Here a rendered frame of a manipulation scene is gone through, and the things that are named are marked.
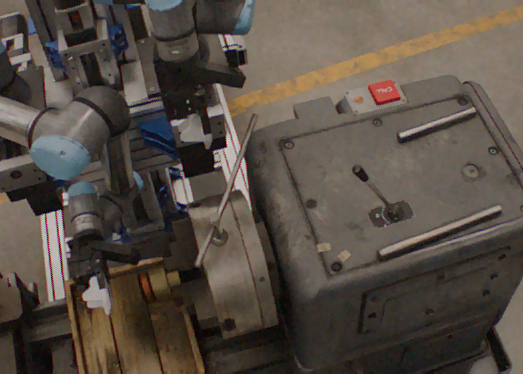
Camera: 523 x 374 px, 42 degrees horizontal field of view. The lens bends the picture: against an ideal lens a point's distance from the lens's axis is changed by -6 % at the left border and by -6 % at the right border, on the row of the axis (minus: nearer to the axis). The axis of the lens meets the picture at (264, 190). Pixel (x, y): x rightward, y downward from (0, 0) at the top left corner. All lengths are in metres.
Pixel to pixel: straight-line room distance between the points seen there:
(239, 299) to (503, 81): 2.36
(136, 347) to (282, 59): 2.10
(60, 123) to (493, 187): 0.91
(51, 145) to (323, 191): 0.56
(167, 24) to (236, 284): 0.54
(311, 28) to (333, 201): 2.30
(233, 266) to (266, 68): 2.15
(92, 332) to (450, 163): 0.95
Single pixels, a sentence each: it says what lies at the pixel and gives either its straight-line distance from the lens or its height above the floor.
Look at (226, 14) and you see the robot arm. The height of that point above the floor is 1.36.
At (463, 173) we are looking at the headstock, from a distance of 1.55.
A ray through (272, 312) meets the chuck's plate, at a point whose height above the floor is 1.11.
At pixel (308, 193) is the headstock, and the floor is 1.25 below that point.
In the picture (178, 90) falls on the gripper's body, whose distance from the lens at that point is 1.33.
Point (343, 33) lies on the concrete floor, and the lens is 3.68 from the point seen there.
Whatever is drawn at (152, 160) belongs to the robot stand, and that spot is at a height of 0.85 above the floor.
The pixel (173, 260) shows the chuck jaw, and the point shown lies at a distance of 1.57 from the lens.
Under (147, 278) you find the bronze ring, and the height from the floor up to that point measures 1.11.
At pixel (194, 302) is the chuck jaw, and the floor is 1.11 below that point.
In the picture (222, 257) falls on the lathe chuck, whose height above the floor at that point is 1.22.
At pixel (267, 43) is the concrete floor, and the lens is 3.63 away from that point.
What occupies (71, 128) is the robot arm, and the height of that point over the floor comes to 1.42.
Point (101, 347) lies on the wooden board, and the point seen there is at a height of 0.89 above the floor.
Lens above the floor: 2.47
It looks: 55 degrees down
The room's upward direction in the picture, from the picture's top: 6 degrees counter-clockwise
